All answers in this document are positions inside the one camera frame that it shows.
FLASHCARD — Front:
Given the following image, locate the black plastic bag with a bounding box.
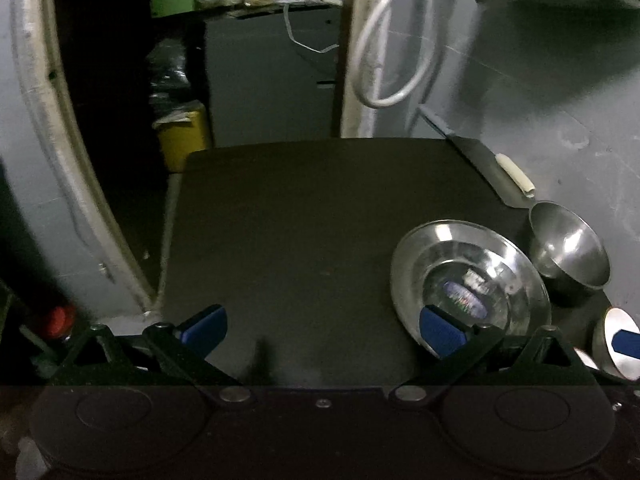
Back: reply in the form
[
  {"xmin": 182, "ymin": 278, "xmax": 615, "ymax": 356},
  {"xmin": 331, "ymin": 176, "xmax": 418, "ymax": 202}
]
[{"xmin": 145, "ymin": 40, "xmax": 195, "ymax": 111}]

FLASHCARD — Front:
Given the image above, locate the steel bowl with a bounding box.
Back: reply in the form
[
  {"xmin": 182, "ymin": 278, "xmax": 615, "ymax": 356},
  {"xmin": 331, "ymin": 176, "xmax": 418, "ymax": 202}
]
[{"xmin": 529, "ymin": 201, "xmax": 612, "ymax": 306}]

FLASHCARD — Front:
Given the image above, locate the cream tube piece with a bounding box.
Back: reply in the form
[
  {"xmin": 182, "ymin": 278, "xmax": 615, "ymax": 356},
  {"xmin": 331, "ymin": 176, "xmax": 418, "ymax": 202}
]
[{"xmin": 495, "ymin": 154, "xmax": 536, "ymax": 197}]

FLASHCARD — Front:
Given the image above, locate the thick white cable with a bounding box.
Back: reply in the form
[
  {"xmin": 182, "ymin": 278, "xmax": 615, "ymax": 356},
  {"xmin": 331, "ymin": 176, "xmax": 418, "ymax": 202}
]
[{"xmin": 347, "ymin": 0, "xmax": 441, "ymax": 109}]

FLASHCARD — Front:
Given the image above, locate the steel plate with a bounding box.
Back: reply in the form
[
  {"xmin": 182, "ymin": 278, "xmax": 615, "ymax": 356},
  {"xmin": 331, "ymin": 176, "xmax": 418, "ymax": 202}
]
[{"xmin": 390, "ymin": 219, "xmax": 552, "ymax": 358}]

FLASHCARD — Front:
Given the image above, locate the grey cabinet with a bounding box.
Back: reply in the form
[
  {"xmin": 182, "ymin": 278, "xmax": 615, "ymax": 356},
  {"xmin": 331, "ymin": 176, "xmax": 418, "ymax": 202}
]
[{"xmin": 202, "ymin": 5, "xmax": 346, "ymax": 148}]

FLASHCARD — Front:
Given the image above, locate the red-rimmed white bowl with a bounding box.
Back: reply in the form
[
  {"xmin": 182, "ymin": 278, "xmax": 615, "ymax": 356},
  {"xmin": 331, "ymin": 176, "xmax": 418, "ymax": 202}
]
[{"xmin": 591, "ymin": 306, "xmax": 640, "ymax": 382}]

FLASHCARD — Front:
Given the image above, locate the green box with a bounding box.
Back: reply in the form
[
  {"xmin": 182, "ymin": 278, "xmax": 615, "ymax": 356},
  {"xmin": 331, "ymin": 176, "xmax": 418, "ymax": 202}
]
[{"xmin": 150, "ymin": 0, "xmax": 196, "ymax": 19}]

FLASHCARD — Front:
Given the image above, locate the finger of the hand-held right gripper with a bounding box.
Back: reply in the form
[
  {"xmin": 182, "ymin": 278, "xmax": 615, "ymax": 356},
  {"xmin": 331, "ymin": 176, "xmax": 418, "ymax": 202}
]
[{"xmin": 611, "ymin": 327, "xmax": 640, "ymax": 358}]

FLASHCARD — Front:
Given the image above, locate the red knob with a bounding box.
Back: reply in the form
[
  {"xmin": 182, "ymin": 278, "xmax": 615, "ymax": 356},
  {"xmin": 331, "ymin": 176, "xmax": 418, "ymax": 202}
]
[{"xmin": 40, "ymin": 305, "xmax": 77, "ymax": 342}]

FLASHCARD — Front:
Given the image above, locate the flat metal sheet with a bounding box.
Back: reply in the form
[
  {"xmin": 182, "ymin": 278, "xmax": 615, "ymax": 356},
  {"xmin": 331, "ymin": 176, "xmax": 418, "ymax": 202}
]
[{"xmin": 417, "ymin": 105, "xmax": 538, "ymax": 211}]

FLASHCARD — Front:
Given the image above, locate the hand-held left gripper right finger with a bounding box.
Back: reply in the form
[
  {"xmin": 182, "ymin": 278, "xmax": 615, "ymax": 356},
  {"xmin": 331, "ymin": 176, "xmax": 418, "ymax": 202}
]
[{"xmin": 390, "ymin": 305, "xmax": 602, "ymax": 407}]

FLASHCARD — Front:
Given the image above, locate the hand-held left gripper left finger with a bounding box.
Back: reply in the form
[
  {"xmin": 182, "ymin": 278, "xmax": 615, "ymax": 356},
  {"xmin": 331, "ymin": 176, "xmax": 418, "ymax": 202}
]
[{"xmin": 47, "ymin": 304, "xmax": 253, "ymax": 407}]

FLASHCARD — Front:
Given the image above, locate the yellow bin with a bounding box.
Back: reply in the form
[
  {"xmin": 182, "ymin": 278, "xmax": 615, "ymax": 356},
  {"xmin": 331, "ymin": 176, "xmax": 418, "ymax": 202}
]
[{"xmin": 156, "ymin": 102, "xmax": 212, "ymax": 171}]

